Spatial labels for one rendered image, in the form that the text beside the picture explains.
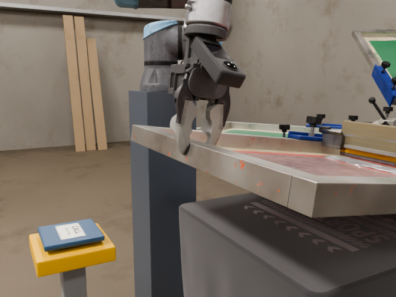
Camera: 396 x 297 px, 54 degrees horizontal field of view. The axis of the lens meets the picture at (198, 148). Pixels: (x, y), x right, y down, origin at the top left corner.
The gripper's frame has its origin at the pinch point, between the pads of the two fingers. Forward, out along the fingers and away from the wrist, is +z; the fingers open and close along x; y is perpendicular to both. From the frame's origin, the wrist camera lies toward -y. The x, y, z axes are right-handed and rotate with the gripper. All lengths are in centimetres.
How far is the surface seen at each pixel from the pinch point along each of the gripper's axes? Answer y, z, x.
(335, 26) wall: 399, -156, -440
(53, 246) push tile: 7.2, 18.6, 20.8
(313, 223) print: -2.0, 13.7, -27.7
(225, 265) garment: 0.7, 22.0, -9.3
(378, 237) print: -12.7, 13.0, -33.2
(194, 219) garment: 13.3, 17.0, -8.5
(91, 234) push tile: 8.6, 17.5, 14.4
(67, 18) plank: 670, -130, -83
